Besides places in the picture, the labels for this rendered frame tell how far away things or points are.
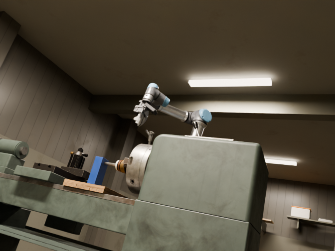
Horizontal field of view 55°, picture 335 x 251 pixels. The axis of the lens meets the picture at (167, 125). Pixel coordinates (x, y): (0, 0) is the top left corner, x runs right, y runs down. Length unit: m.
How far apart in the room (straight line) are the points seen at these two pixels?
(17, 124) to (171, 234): 4.19
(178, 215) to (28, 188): 1.06
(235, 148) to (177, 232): 0.50
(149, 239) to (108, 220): 0.30
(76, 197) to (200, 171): 0.78
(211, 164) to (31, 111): 4.33
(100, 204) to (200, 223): 0.61
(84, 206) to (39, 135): 3.88
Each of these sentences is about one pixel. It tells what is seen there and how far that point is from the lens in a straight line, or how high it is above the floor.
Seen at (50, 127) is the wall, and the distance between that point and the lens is 5.88.
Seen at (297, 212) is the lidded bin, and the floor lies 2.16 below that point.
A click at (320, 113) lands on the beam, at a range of 4.78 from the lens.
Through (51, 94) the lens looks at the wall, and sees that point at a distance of 5.89.
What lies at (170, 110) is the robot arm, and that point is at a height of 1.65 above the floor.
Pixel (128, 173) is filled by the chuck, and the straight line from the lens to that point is 1.89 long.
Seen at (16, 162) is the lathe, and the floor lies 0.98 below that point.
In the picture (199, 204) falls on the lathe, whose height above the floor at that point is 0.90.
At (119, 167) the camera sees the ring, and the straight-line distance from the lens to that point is 2.07.
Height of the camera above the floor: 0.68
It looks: 20 degrees up
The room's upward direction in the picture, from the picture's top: 15 degrees clockwise
